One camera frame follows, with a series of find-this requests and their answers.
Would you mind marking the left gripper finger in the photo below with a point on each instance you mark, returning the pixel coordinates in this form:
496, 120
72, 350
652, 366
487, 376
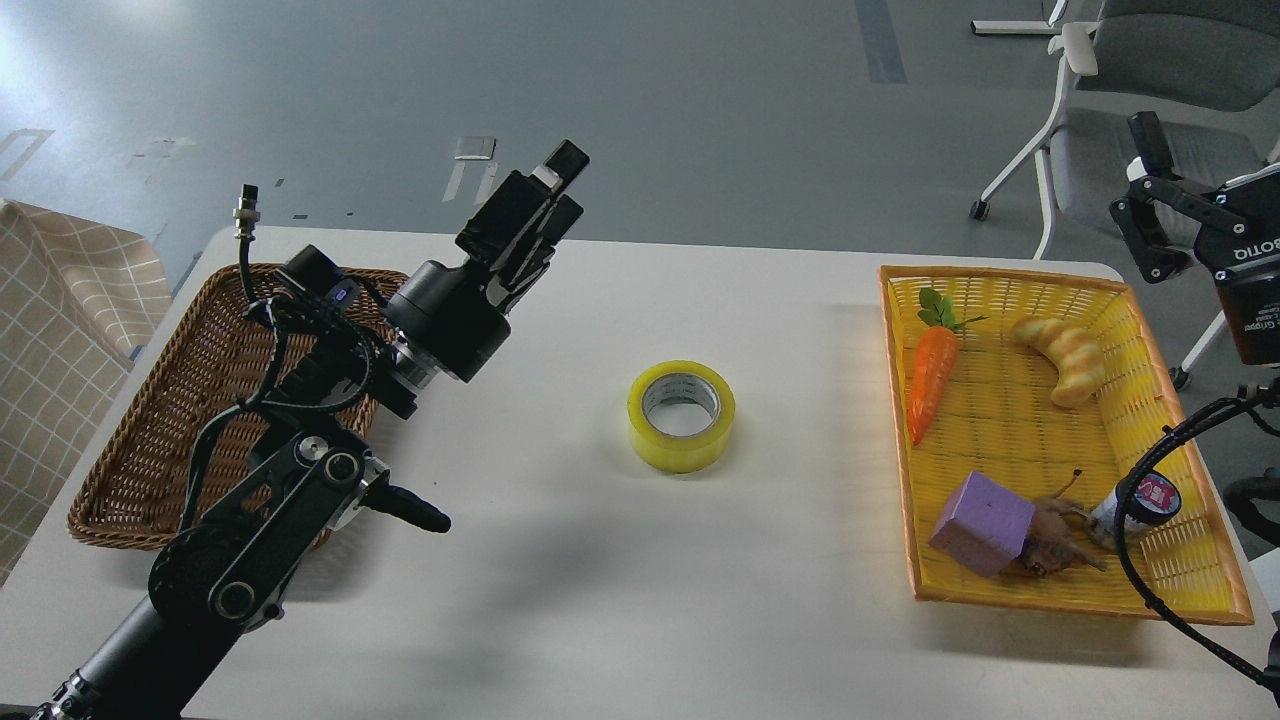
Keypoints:
552, 178

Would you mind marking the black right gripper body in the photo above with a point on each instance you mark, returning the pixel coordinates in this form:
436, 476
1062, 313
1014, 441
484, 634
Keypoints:
1239, 243

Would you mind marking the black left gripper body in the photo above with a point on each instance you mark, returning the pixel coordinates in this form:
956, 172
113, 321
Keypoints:
457, 316

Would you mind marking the yellow tape roll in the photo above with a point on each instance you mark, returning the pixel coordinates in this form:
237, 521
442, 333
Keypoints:
681, 416

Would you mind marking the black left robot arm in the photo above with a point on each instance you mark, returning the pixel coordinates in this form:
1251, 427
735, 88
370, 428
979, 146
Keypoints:
277, 468

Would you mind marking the grey office chair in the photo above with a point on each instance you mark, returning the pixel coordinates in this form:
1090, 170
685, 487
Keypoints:
1137, 177

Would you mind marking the toy bread croissant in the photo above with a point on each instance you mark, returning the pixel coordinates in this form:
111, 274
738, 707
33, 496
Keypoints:
1075, 353

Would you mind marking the yellow plastic basket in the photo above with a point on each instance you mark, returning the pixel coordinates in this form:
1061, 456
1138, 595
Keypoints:
996, 416

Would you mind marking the small black-lidded jar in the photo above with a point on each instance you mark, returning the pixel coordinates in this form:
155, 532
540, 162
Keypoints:
1145, 503

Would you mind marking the orange toy carrot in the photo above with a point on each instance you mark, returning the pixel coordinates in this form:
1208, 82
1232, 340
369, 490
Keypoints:
934, 358

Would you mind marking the brown toy ginger root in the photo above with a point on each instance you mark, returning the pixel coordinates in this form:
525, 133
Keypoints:
1050, 546

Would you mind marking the brown wicker basket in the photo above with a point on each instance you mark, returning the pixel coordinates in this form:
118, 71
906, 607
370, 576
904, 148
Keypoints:
134, 495

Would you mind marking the purple foam block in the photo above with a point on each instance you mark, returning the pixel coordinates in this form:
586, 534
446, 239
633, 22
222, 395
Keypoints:
983, 525

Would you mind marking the beige checkered cloth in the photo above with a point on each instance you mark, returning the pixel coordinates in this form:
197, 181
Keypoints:
78, 298

